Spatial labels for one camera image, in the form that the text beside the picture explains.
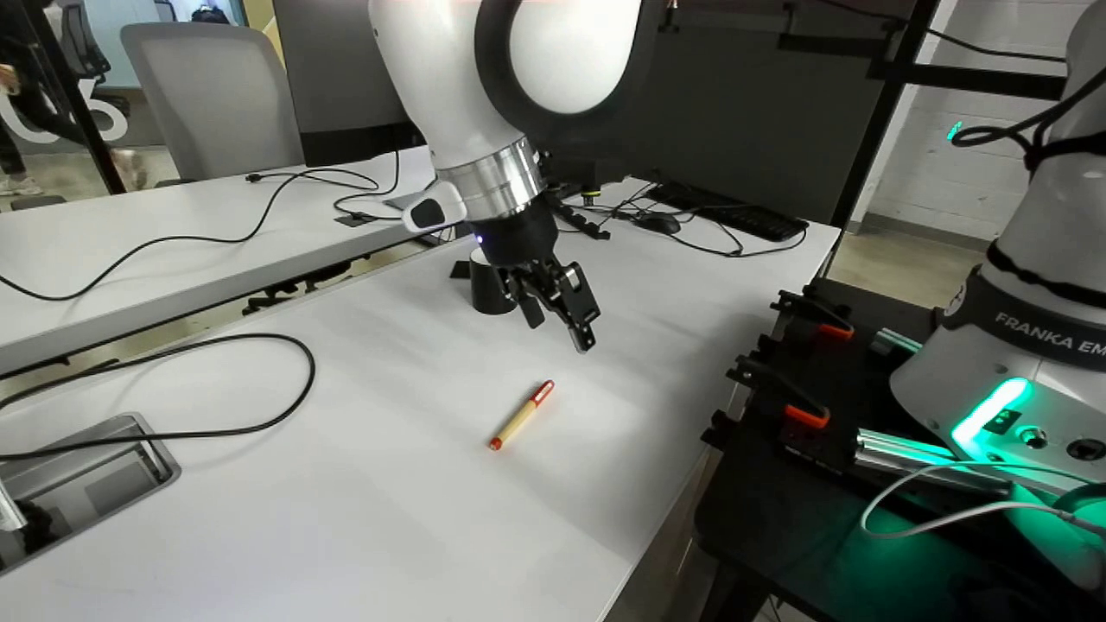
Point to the black flat device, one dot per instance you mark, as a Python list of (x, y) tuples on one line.
[(739, 211)]

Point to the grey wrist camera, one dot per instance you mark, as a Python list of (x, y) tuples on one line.
[(429, 211)]

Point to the grey office chair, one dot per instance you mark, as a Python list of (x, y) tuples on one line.
[(214, 100)]

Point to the black slanted stand pole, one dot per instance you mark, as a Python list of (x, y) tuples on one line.
[(80, 109)]

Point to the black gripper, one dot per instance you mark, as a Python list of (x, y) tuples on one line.
[(525, 247)]

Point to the red capped beige pen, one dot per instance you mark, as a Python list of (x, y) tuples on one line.
[(525, 416)]

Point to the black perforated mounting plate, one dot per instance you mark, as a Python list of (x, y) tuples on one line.
[(808, 540)]

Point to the black desk partition panel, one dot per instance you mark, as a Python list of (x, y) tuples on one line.
[(748, 105)]

